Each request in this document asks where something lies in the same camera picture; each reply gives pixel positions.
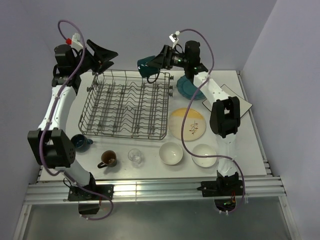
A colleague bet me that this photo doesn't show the cream bowl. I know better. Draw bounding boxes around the cream bowl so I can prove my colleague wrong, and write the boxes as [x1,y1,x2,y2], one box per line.
[159,142,183,166]

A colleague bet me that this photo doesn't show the cream yellow plate leaf motif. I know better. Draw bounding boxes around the cream yellow plate leaf motif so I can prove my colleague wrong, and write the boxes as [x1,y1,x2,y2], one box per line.
[168,107,206,142]

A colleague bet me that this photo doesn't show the white square plate black rim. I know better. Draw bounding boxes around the white square plate black rim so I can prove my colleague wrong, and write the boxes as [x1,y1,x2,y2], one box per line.
[202,84,253,118]

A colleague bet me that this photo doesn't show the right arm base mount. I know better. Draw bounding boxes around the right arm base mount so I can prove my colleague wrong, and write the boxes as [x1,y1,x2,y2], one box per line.
[197,179,245,212]

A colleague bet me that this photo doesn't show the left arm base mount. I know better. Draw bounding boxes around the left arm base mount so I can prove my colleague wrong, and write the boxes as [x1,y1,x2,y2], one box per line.
[67,184,114,216]

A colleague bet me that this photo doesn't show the white bowl right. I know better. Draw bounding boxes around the white bowl right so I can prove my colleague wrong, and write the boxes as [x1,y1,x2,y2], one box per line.
[192,144,217,168]

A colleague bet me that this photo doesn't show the dark blue mug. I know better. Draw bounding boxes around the dark blue mug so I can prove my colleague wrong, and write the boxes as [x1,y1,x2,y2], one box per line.
[137,55,160,78]

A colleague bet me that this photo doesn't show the grey wire dish rack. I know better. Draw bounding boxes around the grey wire dish rack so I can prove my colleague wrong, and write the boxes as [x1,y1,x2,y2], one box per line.
[78,70,174,140]

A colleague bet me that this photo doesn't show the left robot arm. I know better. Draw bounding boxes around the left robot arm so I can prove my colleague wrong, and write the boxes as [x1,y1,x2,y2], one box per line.
[27,39,118,201]

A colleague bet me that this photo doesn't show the teal scalloped plate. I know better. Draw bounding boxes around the teal scalloped plate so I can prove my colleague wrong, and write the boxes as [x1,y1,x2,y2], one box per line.
[176,75,197,100]

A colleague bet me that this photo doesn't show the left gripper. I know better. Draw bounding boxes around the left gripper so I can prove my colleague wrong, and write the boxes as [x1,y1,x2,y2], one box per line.
[72,40,118,75]

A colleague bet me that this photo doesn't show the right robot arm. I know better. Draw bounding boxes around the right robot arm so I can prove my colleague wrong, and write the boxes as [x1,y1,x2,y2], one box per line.
[145,40,245,196]

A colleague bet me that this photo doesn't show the aluminium rail frame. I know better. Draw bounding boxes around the aluminium rail frame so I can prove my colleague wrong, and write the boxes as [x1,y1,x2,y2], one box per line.
[13,71,302,240]

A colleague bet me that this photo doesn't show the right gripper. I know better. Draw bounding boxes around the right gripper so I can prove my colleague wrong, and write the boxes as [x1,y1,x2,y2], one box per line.
[146,45,188,71]

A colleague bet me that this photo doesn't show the clear drinking glass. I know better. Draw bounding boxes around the clear drinking glass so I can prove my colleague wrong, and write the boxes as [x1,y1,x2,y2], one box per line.
[128,148,144,168]

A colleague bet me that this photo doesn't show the brown mug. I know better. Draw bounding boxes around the brown mug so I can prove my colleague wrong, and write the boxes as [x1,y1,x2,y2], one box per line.
[97,150,118,169]

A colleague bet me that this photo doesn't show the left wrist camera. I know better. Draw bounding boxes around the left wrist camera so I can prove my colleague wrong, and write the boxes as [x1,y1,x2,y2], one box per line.
[65,33,83,51]

